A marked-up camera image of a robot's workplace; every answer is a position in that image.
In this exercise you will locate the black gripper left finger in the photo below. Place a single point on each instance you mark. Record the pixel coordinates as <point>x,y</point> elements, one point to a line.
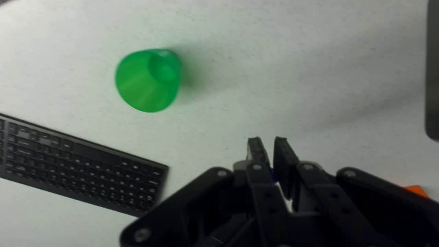
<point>269,215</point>

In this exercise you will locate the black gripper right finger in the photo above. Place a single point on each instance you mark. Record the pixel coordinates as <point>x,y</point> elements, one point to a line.
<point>347,210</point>

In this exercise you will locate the green plastic cup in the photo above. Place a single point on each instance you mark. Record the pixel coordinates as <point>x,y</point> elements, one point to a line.
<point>144,84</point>

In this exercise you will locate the orange flat box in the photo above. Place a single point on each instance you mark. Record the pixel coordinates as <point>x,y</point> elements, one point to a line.
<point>417,190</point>

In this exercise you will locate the black rectangular box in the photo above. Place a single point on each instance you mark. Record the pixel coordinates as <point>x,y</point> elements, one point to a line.
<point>433,73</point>

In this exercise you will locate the black keyboard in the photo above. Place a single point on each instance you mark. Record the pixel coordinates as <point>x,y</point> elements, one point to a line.
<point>76,167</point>

